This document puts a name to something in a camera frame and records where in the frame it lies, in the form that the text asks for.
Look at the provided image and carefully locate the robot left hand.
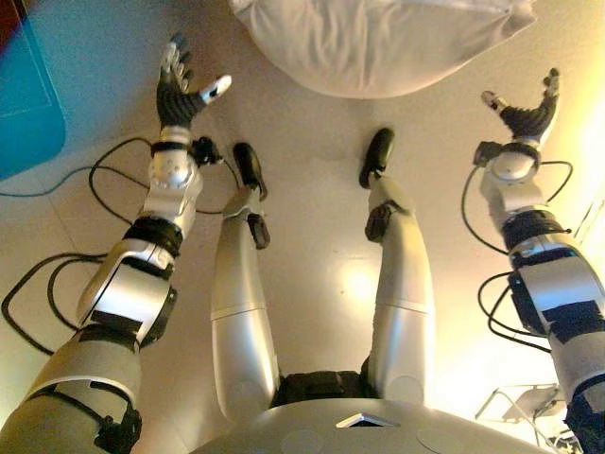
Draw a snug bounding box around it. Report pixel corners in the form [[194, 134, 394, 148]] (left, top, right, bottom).
[[155, 31, 233, 131]]

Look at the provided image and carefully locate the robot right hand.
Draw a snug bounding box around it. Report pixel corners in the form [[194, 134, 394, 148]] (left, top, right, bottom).
[[480, 67, 562, 143]]

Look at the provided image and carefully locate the white tasselled cushion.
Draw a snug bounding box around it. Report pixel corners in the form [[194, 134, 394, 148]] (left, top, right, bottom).
[[229, 0, 538, 99]]

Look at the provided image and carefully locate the glossy reflective cabinet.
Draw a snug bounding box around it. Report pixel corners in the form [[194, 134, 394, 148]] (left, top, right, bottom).
[[0, 0, 67, 181]]

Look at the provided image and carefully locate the silver robot right leg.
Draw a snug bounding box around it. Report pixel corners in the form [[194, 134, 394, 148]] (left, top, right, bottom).
[[357, 127, 436, 408]]

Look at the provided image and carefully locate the silver robot leg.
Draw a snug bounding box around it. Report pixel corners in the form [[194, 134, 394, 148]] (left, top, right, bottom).
[[357, 127, 436, 408], [210, 141, 281, 425]]

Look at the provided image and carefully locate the silver robot left leg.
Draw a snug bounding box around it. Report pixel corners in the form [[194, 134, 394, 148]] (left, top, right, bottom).
[[210, 141, 281, 425]]

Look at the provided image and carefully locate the grey robot torso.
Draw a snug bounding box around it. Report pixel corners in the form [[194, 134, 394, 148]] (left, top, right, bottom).
[[193, 371, 540, 454]]

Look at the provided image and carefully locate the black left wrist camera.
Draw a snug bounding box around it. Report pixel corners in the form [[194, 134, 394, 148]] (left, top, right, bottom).
[[191, 135, 224, 166]]

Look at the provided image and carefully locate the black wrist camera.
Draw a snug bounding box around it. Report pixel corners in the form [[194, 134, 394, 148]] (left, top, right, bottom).
[[191, 135, 224, 166], [474, 140, 497, 166]]

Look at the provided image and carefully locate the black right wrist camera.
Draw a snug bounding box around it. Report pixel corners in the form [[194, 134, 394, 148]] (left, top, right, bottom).
[[474, 140, 497, 166]]

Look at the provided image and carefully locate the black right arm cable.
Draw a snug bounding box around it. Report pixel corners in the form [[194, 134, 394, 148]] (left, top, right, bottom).
[[460, 160, 574, 354]]

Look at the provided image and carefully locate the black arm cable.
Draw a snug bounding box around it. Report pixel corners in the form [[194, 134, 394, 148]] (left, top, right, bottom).
[[1, 136, 242, 356], [460, 160, 574, 354]]

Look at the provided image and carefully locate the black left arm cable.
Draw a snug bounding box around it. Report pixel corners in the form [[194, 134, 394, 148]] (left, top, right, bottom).
[[1, 136, 242, 356]]

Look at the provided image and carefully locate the white metal frame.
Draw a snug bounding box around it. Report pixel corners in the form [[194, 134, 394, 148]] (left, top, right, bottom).
[[475, 382, 576, 448]]

